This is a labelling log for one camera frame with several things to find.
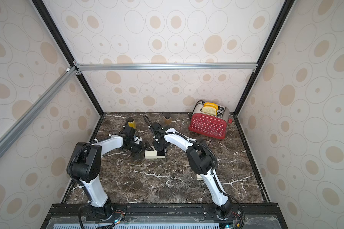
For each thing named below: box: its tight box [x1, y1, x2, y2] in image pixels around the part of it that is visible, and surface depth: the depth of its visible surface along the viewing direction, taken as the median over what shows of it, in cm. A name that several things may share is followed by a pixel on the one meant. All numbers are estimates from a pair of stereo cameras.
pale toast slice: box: [200, 106, 217, 116], surface depth 97 cm
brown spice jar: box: [164, 113, 172, 126], surface depth 108 cm
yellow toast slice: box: [203, 102, 219, 113], surface depth 97 cm
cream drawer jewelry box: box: [144, 149, 166, 159], surface depth 94 cm
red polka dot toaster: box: [188, 101, 230, 140], surface depth 99 cm
